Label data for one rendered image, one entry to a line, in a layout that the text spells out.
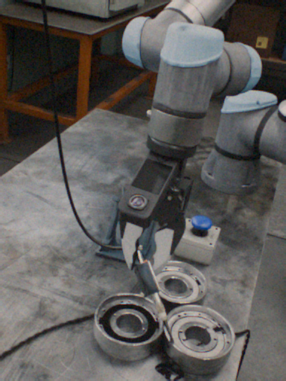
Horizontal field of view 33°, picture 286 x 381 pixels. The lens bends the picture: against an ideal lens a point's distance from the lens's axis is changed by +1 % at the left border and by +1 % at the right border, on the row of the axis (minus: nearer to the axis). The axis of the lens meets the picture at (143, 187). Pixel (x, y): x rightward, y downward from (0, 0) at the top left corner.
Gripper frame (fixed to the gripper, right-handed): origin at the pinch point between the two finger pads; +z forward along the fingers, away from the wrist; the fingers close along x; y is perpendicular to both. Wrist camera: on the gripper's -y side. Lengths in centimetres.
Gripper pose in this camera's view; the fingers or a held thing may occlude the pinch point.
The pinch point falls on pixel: (141, 267)
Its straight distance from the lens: 74.9
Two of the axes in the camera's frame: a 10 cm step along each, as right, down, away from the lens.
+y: 3.2, -3.1, 9.0
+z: -1.8, 9.1, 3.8
